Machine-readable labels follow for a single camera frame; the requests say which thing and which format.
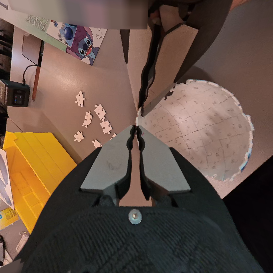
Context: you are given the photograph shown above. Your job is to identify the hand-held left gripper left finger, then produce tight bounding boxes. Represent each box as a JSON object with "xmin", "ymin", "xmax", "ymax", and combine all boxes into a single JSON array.
[{"xmin": 81, "ymin": 125, "xmax": 137, "ymax": 207}]

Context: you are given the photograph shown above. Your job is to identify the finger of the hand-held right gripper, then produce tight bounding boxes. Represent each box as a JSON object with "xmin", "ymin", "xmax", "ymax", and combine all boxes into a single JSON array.
[
  {"xmin": 127, "ymin": 23, "xmax": 160, "ymax": 120},
  {"xmin": 140, "ymin": 5, "xmax": 199, "ymax": 118}
]

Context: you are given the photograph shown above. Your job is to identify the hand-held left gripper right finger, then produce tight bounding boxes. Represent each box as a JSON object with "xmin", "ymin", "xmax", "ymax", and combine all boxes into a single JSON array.
[{"xmin": 136, "ymin": 125, "xmax": 191, "ymax": 206}]

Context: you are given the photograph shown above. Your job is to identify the white puzzle ball half shell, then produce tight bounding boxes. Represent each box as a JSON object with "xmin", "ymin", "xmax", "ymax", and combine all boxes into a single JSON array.
[{"xmin": 136, "ymin": 79, "xmax": 255, "ymax": 182}]

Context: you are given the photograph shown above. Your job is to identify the white puzzle pieces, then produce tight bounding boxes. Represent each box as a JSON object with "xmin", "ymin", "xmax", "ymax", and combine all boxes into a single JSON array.
[{"xmin": 73, "ymin": 91, "xmax": 118, "ymax": 148}]

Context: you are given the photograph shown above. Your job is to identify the cartoon printed puzzle box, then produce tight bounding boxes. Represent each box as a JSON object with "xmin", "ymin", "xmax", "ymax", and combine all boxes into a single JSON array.
[{"xmin": 20, "ymin": 13, "xmax": 108, "ymax": 66}]

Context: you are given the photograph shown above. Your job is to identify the yellow plastic bin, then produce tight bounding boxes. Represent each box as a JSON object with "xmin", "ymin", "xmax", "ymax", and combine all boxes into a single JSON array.
[{"xmin": 3, "ymin": 131, "xmax": 77, "ymax": 234}]

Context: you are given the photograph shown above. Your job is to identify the white blue printed sheet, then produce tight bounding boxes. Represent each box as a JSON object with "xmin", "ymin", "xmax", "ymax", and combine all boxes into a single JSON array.
[{"xmin": 0, "ymin": 148, "xmax": 15, "ymax": 210}]

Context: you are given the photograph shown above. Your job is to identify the brown wooden stick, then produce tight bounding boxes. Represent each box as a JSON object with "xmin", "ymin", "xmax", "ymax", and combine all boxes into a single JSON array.
[{"xmin": 32, "ymin": 42, "xmax": 45, "ymax": 102}]

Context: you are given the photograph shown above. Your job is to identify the yellow printed booklet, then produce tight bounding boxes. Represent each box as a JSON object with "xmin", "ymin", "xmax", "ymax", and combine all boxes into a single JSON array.
[{"xmin": 0, "ymin": 208, "xmax": 19, "ymax": 231}]

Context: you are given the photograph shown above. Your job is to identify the clear plastic bag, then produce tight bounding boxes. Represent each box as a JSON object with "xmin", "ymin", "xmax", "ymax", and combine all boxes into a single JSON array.
[{"xmin": 15, "ymin": 231, "xmax": 30, "ymax": 255}]

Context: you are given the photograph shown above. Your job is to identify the black power bank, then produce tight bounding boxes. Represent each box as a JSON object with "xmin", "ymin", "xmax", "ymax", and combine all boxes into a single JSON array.
[{"xmin": 0, "ymin": 79, "xmax": 30, "ymax": 107}]

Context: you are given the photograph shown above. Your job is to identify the black cable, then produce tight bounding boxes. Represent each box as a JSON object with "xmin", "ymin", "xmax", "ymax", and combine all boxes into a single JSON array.
[{"xmin": 21, "ymin": 34, "xmax": 45, "ymax": 85}]

